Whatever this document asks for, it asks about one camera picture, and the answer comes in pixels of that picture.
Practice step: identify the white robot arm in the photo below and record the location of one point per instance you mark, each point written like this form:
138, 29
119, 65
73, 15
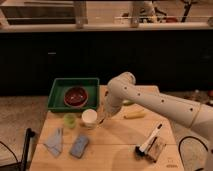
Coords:
194, 115

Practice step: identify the green plastic tray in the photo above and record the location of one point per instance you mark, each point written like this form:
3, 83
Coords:
61, 86

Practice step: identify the brown wooden block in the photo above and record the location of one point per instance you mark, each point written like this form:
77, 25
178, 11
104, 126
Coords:
156, 148

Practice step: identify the blue sponge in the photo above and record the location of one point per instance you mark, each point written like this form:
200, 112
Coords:
79, 146

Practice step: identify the green plastic cup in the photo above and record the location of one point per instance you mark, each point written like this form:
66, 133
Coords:
69, 120

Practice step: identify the green pepper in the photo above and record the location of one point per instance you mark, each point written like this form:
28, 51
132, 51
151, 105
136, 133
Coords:
127, 103

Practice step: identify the light blue cloth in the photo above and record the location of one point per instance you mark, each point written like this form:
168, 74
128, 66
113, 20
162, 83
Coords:
54, 142

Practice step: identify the white paper cup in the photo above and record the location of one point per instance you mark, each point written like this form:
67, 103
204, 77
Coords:
89, 118

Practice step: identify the dark red bowl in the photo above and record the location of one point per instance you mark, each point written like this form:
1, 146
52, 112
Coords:
75, 97

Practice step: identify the black white dish brush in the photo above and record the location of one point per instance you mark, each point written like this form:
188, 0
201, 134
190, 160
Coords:
140, 149

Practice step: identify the black stand pole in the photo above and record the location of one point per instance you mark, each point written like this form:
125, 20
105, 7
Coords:
29, 135

